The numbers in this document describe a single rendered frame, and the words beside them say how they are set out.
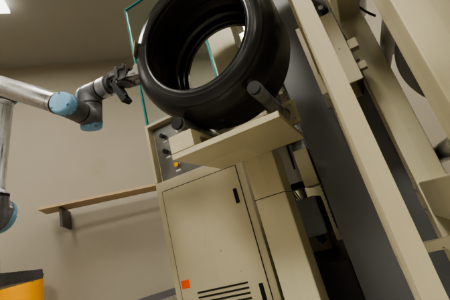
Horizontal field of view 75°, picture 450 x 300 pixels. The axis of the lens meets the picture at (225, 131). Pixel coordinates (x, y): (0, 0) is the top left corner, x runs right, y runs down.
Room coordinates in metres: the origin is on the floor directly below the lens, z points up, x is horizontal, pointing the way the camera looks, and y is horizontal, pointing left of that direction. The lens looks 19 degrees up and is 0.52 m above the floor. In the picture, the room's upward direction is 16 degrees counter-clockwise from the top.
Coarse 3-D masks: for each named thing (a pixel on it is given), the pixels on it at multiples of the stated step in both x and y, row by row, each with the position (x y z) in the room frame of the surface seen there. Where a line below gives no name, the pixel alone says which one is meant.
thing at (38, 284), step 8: (40, 280) 3.28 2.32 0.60; (8, 288) 3.05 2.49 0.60; (16, 288) 3.08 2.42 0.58; (24, 288) 3.12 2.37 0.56; (32, 288) 3.18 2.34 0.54; (40, 288) 3.28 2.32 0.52; (0, 296) 3.06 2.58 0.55; (8, 296) 3.06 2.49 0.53; (16, 296) 3.08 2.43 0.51; (24, 296) 3.12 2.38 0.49; (32, 296) 3.18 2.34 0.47; (40, 296) 3.28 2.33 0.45
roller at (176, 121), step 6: (174, 120) 0.89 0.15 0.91; (180, 120) 0.88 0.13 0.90; (186, 120) 0.91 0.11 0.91; (174, 126) 0.89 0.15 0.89; (180, 126) 0.89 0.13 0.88; (186, 126) 0.91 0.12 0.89; (192, 126) 0.94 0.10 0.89; (198, 126) 0.98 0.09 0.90; (204, 132) 1.02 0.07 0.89; (210, 132) 1.06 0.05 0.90
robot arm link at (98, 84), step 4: (104, 76) 1.09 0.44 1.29; (96, 80) 1.08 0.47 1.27; (100, 80) 1.07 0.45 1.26; (96, 84) 1.08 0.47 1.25; (100, 84) 1.07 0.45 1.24; (96, 88) 1.09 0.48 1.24; (100, 88) 1.08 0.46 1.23; (104, 88) 1.09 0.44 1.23; (96, 92) 1.10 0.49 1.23; (100, 92) 1.10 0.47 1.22; (104, 92) 1.10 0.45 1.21; (108, 92) 1.11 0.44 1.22; (100, 96) 1.12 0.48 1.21; (104, 96) 1.12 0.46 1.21; (108, 96) 1.13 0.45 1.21
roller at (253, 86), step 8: (248, 88) 0.79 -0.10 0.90; (256, 88) 0.79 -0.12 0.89; (264, 88) 0.81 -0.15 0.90; (256, 96) 0.81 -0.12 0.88; (264, 96) 0.83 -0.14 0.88; (272, 96) 0.89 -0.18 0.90; (264, 104) 0.89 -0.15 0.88; (272, 104) 0.91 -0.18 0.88; (280, 104) 0.99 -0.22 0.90; (272, 112) 1.00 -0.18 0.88; (280, 112) 1.01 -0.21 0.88
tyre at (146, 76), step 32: (160, 0) 0.86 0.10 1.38; (192, 0) 0.95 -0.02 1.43; (224, 0) 0.98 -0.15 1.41; (256, 0) 0.75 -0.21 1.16; (160, 32) 1.00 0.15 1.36; (192, 32) 1.10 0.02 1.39; (256, 32) 0.76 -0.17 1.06; (160, 64) 1.07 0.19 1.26; (256, 64) 0.79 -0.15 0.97; (288, 64) 0.94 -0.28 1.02; (160, 96) 0.90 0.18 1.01; (192, 96) 0.85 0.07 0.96; (224, 96) 0.83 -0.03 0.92; (224, 128) 1.05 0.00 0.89
